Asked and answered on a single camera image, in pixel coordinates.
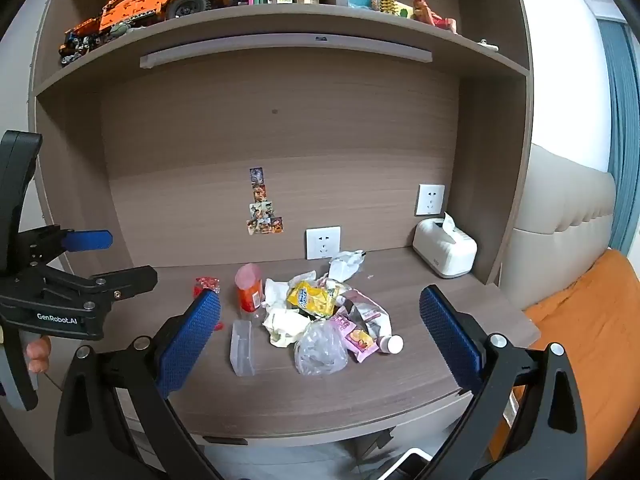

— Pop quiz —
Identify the wooden shelf unit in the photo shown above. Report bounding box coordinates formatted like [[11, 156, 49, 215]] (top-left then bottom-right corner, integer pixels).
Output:
[[27, 0, 534, 288]]

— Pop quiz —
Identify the grey plush toy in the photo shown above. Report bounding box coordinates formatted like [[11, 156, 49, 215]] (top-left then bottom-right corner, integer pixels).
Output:
[[286, 280, 352, 319]]

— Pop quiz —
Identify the white crumpled wrapper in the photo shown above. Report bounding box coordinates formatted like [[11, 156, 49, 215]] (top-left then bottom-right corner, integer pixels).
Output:
[[328, 249, 369, 281]]

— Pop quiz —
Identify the small orange toy vehicle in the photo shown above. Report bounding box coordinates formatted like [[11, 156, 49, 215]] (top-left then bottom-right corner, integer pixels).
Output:
[[58, 18, 107, 67]]

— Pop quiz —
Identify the white tissue box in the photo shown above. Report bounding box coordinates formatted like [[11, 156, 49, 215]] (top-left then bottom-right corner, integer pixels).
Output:
[[412, 217, 479, 280]]

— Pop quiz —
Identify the pink snack packet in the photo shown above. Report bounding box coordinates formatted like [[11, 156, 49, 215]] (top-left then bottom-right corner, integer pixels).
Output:
[[327, 312, 380, 364]]

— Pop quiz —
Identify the small white bottle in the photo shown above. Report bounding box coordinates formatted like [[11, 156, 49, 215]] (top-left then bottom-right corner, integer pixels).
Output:
[[375, 333, 405, 355]]

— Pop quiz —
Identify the person's left hand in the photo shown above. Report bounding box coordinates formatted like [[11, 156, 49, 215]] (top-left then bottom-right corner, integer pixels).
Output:
[[24, 336, 53, 374]]

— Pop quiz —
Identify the silver white wrapper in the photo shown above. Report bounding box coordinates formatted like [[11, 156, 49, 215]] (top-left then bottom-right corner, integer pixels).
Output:
[[340, 289, 394, 341]]

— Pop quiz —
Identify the beige padded headboard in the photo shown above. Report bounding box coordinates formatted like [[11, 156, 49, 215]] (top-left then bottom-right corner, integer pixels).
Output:
[[502, 142, 617, 312]]

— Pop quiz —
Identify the white bin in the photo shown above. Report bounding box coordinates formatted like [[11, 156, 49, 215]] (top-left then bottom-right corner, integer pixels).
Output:
[[372, 447, 434, 480]]

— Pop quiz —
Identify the orange can with pink lid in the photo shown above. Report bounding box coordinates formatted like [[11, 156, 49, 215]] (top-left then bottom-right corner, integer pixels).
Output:
[[234, 263, 265, 314]]

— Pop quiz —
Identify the grey light bar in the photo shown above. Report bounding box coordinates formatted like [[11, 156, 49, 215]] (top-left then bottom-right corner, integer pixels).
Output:
[[139, 35, 434, 70]]

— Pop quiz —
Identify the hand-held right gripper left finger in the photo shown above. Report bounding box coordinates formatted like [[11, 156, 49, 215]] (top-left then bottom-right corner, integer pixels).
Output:
[[54, 287, 226, 480]]

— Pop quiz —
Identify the orange blanket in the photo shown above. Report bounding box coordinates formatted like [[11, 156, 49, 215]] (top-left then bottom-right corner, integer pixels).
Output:
[[487, 248, 640, 480]]

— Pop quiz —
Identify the red toy figure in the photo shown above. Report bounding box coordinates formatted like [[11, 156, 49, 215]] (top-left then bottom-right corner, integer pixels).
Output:
[[410, 0, 459, 35]]

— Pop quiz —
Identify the crumpled cream paper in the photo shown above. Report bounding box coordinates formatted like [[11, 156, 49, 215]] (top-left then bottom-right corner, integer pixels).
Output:
[[262, 307, 310, 349]]

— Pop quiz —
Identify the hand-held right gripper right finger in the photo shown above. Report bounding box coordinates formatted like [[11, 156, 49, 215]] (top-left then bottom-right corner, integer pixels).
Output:
[[419, 284, 587, 480]]

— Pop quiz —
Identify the red and clear wrapper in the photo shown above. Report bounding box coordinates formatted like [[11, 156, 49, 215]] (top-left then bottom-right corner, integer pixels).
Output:
[[193, 275, 222, 297]]

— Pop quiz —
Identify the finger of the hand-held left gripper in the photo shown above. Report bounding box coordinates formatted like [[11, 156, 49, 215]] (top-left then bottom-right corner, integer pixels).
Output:
[[44, 265, 159, 307], [17, 227, 114, 267]]

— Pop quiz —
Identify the blue curtain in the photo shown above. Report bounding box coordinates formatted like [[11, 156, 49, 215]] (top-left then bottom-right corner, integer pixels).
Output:
[[597, 17, 640, 262]]

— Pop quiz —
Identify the clear plastic bag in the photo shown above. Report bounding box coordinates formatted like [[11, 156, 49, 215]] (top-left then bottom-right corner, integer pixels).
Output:
[[293, 317, 350, 377]]

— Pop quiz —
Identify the clear plastic box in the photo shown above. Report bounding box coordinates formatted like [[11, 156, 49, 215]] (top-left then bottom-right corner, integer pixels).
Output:
[[229, 319, 256, 378]]

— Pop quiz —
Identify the grey toy figure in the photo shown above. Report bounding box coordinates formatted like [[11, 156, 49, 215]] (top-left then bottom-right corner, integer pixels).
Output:
[[102, 20, 137, 42]]

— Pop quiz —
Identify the strip of colourful stickers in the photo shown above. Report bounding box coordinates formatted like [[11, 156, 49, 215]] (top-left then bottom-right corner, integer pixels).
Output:
[[245, 166, 284, 236]]

